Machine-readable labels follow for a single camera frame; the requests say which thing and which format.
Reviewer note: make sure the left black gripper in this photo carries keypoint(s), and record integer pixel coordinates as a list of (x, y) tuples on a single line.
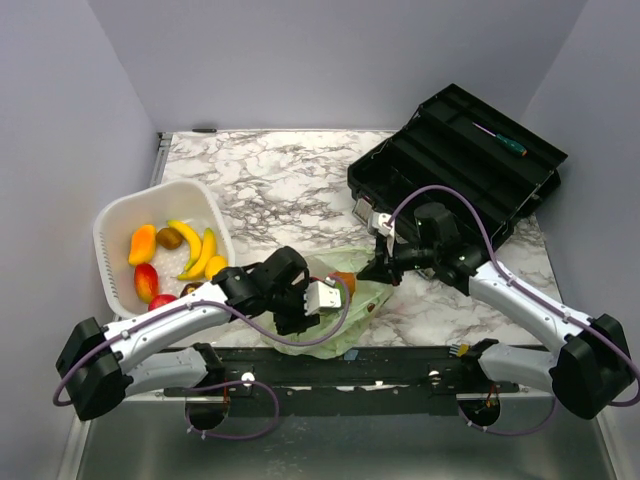
[(286, 326)]

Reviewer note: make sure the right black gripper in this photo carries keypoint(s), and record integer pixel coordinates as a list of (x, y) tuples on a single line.
[(384, 267)]

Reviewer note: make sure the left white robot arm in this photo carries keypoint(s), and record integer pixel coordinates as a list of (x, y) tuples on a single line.
[(100, 366)]

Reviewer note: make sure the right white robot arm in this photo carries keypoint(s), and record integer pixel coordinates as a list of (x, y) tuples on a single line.
[(584, 362)]

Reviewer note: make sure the pink fake peach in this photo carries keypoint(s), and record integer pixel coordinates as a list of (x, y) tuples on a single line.
[(349, 280)]

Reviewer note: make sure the yellow fake banana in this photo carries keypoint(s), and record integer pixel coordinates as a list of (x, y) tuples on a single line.
[(209, 248), (191, 237)]

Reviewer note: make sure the dark purple fake mangosteen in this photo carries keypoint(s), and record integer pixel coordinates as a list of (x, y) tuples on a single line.
[(190, 288)]

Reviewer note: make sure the red fake apple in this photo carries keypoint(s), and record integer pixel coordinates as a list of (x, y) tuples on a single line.
[(160, 301)]

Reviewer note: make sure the brown fake kiwi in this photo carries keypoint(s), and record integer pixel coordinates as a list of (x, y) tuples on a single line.
[(169, 238)]

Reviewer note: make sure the white plastic basket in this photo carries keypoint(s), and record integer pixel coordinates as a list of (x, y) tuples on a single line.
[(188, 201)]

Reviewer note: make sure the yellow black connector plug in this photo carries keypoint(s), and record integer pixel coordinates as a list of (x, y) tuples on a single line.
[(459, 349)]

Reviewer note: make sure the black plastic toolbox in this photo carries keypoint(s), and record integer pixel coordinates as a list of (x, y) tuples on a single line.
[(439, 146)]

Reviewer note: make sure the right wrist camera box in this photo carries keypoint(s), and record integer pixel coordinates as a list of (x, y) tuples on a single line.
[(381, 223)]

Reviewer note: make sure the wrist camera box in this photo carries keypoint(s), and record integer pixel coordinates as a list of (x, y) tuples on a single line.
[(381, 223), (325, 295)]

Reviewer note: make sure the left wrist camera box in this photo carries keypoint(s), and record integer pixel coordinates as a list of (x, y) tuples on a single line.
[(325, 295)]

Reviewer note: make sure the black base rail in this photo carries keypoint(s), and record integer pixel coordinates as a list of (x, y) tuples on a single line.
[(364, 381)]

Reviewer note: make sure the green handled screwdriver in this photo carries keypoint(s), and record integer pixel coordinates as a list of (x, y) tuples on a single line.
[(513, 147)]

